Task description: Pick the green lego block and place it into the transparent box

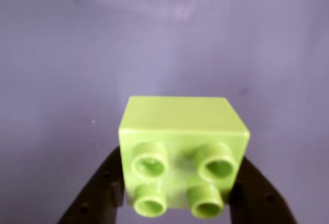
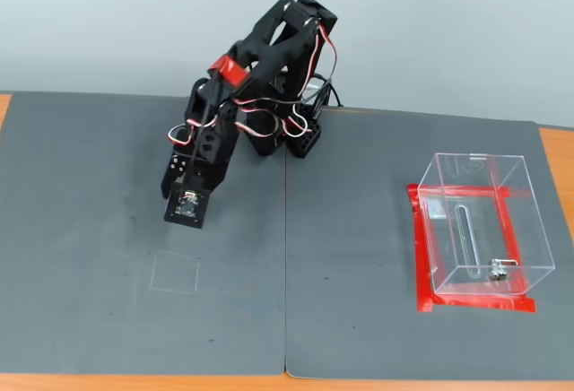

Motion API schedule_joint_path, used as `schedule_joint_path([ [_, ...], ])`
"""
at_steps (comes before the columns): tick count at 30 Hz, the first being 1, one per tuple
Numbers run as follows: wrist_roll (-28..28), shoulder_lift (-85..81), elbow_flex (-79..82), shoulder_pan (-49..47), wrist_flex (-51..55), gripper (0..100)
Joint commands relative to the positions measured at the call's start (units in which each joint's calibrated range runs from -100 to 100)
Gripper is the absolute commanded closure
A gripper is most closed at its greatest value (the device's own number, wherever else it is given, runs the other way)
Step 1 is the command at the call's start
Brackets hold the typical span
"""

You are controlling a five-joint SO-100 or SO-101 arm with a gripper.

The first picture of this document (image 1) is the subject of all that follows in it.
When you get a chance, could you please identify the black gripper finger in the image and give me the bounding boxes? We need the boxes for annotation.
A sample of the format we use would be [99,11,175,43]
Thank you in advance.
[56,146,129,224]
[229,156,299,224]

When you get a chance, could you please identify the green lego block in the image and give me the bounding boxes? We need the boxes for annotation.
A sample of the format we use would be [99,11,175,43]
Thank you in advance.
[118,95,251,218]

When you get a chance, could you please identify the dark grey table mat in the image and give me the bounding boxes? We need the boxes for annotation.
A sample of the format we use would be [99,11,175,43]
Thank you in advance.
[0,0,329,224]

